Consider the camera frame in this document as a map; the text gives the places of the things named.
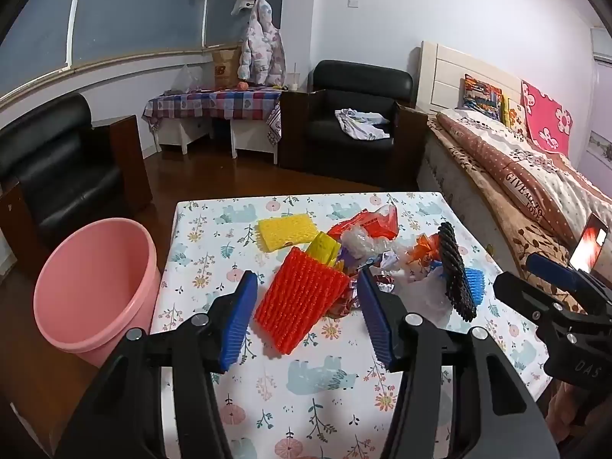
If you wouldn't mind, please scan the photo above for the person's right hand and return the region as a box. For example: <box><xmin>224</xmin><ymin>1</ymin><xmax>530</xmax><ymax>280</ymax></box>
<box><xmin>547</xmin><ymin>382</ymin><xmax>598</xmax><ymax>445</ymax></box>

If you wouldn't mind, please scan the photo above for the clear plastic wrap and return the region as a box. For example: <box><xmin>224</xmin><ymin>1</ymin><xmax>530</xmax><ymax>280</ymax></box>
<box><xmin>342</xmin><ymin>229</ymin><xmax>388</xmax><ymax>261</ymax></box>

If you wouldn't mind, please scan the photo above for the yellow pillow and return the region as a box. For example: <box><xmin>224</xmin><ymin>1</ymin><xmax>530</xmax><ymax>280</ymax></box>
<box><xmin>502</xmin><ymin>96</ymin><xmax>527</xmax><ymax>130</ymax></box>

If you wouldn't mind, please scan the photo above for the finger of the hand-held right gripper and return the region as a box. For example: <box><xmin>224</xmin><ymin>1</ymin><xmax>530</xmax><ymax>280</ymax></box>
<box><xmin>493</xmin><ymin>272</ymin><xmax>575</xmax><ymax>330</ymax></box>
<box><xmin>526</xmin><ymin>252</ymin><xmax>612</xmax><ymax>314</ymax></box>

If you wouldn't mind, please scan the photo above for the red foam fruit net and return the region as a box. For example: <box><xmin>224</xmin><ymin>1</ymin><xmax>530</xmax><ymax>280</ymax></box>
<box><xmin>253</xmin><ymin>246</ymin><xmax>351</xmax><ymax>355</ymax></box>

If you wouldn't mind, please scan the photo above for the blue foam fruit net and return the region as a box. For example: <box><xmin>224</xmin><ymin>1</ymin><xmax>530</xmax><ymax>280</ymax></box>
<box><xmin>464</xmin><ymin>268</ymin><xmax>486</xmax><ymax>303</ymax></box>

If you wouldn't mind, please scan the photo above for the orange wrapper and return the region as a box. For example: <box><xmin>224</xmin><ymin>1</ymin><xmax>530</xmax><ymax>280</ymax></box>
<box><xmin>413</xmin><ymin>233</ymin><xmax>443</xmax><ymax>264</ymax></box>

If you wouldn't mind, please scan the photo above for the white plastic bag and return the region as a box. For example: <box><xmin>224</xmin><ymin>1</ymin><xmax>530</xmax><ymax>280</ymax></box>
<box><xmin>406</xmin><ymin>272</ymin><xmax>455</xmax><ymax>330</ymax></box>

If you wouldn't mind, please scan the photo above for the white desk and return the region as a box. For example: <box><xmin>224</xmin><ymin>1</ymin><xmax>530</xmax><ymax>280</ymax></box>
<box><xmin>155</xmin><ymin>117</ymin><xmax>279</xmax><ymax>163</ymax></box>

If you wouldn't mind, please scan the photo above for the floral tablecloth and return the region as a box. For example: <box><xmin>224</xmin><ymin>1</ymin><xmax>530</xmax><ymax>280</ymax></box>
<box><xmin>150</xmin><ymin>192</ymin><xmax>555</xmax><ymax>459</ymax></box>

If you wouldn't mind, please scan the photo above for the white patterned cloth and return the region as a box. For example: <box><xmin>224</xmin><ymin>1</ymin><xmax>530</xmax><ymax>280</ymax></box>
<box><xmin>335</xmin><ymin>108</ymin><xmax>390</xmax><ymax>140</ymax></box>

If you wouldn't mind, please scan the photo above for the colourful patterned pillow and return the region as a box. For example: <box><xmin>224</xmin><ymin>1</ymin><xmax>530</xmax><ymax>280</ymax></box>
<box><xmin>461</xmin><ymin>74</ymin><xmax>505</xmax><ymax>120</ymax></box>

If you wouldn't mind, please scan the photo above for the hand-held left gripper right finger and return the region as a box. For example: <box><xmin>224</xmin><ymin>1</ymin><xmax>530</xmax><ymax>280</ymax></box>
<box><xmin>356</xmin><ymin>268</ymin><xmax>560</xmax><ymax>459</ymax></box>

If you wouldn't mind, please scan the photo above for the black leather armchair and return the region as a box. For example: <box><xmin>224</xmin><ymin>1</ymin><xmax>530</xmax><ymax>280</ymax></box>
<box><xmin>0</xmin><ymin>92</ymin><xmax>154</xmax><ymax>254</ymax></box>
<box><xmin>278</xmin><ymin>60</ymin><xmax>428</xmax><ymax>187</ymax></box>

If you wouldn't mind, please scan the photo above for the cream bed headboard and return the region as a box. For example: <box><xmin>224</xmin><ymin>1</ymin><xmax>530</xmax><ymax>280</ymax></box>
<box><xmin>415</xmin><ymin>41</ymin><xmax>524</xmax><ymax>116</ymax></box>

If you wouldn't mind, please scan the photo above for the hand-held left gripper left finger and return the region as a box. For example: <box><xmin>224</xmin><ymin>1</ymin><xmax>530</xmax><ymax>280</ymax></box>
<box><xmin>57</xmin><ymin>270</ymin><xmax>259</xmax><ymax>459</ymax></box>

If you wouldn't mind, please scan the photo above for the pink flowered pillow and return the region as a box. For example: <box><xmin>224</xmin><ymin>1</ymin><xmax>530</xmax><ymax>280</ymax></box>
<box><xmin>520</xmin><ymin>79</ymin><xmax>573</xmax><ymax>156</ymax></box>

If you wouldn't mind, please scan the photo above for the brown floral blanket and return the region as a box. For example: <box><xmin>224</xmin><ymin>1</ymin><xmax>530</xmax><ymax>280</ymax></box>
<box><xmin>421</xmin><ymin>115</ymin><xmax>584</xmax><ymax>297</ymax></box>

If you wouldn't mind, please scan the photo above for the plaid tablecloth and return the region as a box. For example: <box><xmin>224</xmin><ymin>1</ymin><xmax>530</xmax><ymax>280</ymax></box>
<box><xmin>142</xmin><ymin>87</ymin><xmax>283</xmax><ymax>146</ymax></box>

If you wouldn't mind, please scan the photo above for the black foam fruit net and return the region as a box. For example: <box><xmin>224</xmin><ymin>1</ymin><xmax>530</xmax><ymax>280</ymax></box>
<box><xmin>437</xmin><ymin>222</ymin><xmax>478</xmax><ymax>322</ymax></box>

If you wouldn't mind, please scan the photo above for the brown paper bag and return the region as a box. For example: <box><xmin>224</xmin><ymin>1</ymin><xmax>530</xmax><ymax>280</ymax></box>
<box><xmin>212</xmin><ymin>48</ymin><xmax>241</xmax><ymax>91</ymax></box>

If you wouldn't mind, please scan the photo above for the white floral puffer jacket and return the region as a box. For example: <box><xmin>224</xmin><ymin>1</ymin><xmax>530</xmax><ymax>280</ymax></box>
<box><xmin>239</xmin><ymin>0</ymin><xmax>286</xmax><ymax>88</ymax></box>

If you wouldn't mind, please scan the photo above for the smartphone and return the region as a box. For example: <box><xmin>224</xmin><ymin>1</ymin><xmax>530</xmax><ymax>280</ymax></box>
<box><xmin>570</xmin><ymin>213</ymin><xmax>609</xmax><ymax>273</ymax></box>

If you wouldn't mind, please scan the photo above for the maroon foil wrapper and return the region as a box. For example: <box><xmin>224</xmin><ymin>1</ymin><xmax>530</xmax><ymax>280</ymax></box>
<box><xmin>330</xmin><ymin>272</ymin><xmax>397</xmax><ymax>319</ymax></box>

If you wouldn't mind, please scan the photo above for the clear plastic bag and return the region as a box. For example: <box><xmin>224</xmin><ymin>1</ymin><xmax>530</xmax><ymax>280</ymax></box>
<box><xmin>169</xmin><ymin>63</ymin><xmax>204</xmax><ymax>94</ymax></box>

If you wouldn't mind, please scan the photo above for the yellow sponge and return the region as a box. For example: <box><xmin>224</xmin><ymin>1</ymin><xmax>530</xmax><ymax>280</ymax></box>
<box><xmin>257</xmin><ymin>213</ymin><xmax>319</xmax><ymax>252</ymax></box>

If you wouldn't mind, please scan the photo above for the white air conditioner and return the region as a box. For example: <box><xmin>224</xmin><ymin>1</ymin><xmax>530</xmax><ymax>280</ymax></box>
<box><xmin>590</xmin><ymin>26</ymin><xmax>612</xmax><ymax>63</ymax></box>

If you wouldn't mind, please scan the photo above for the red plastic bag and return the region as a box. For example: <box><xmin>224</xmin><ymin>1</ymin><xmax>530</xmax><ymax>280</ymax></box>
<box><xmin>326</xmin><ymin>205</ymin><xmax>399</xmax><ymax>241</ymax></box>

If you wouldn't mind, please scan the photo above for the pink plastic bucket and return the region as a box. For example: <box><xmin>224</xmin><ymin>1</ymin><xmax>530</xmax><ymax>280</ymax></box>
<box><xmin>33</xmin><ymin>217</ymin><xmax>161</xmax><ymax>369</ymax></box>

